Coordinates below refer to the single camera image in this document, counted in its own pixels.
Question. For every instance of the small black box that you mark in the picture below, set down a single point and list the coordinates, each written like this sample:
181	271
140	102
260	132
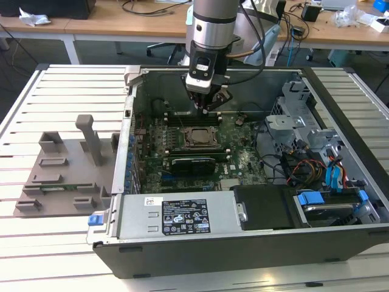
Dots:
310	12

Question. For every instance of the metal drive cage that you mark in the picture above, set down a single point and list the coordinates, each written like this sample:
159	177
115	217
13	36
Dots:
282	121

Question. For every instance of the grey case latch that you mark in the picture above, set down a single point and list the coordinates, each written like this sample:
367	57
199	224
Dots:
132	74

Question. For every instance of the white power strip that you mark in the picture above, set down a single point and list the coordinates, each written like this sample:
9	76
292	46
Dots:
271	57

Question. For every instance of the black power adapter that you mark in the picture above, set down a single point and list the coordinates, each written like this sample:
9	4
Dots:
298	30

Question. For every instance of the black office chair base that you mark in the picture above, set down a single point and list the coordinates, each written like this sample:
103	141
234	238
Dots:
174	52

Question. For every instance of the clear plastic bags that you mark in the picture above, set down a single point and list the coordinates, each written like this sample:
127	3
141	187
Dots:
346	16

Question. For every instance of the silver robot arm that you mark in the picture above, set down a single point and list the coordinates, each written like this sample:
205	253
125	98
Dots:
212	30

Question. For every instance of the blue case latch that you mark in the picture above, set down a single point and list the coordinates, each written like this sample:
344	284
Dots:
95	220

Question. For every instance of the black RAM slot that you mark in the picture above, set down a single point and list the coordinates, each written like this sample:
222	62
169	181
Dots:
220	155
194	150
197	121
185	115

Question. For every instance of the black plastic shroud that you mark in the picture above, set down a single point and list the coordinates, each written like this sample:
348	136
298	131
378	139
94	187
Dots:
264	207

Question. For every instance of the small white box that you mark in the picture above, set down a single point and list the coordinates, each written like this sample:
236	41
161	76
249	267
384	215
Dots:
380	26

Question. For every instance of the wooden desk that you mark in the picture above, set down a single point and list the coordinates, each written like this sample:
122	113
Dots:
334	38
91	25

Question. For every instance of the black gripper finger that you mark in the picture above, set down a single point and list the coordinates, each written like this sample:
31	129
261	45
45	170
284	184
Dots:
222	97
196	100

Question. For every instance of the crumpled white plastic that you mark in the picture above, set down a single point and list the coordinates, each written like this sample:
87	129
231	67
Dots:
33	19

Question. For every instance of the black graphics card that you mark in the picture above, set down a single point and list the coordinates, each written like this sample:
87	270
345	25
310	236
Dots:
193	166

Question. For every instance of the green motherboard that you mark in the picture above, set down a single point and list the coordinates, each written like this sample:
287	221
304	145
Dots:
243	164

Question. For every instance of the black monitor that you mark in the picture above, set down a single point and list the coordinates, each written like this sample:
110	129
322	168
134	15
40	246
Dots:
60	7

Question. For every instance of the pale blue teach pendant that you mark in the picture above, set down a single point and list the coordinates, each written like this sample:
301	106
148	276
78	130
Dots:
272	36

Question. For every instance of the hard disk in blue carrier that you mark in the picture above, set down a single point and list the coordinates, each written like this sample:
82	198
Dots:
311	199

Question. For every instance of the teal box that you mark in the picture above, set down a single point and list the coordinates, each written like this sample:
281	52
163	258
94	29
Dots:
340	59

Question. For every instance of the blue box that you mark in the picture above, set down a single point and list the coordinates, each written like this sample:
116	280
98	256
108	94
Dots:
380	4

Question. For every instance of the thin locking lever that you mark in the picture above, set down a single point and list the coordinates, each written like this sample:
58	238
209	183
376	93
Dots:
181	120

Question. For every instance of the grey parts rack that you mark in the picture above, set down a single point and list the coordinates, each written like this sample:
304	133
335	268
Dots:
76	170

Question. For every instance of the black PC case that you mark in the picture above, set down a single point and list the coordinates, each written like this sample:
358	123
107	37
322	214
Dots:
212	255

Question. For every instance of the green RAM stick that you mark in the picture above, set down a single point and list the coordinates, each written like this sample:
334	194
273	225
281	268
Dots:
57	188

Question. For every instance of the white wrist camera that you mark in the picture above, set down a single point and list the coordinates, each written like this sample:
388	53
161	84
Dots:
197	85

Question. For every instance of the small silver heatsink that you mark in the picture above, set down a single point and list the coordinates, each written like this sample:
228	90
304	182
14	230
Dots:
229	184

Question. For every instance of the grey power supply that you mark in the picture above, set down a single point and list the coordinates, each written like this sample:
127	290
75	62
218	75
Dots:
136	213

